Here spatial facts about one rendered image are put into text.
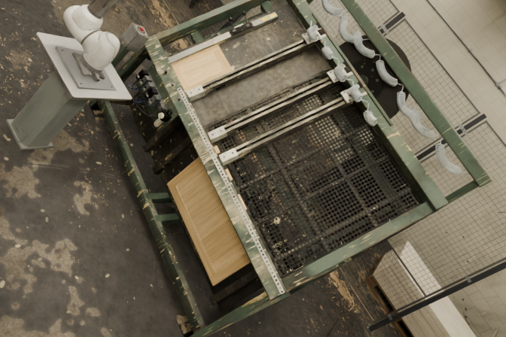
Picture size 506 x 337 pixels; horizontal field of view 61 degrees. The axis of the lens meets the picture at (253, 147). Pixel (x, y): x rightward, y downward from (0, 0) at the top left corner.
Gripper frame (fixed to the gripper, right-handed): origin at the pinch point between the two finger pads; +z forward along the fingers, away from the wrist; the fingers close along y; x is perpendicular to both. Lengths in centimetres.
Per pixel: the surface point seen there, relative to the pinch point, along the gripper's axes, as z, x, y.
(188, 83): 40, 9, -40
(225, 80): 22, -8, -55
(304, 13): -23, -78, -36
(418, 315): 221, -266, -340
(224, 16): 17.0, -40.8, 2.0
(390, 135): -29, -67, -156
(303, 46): -13, -65, -60
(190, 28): 30.7, -14.5, 4.1
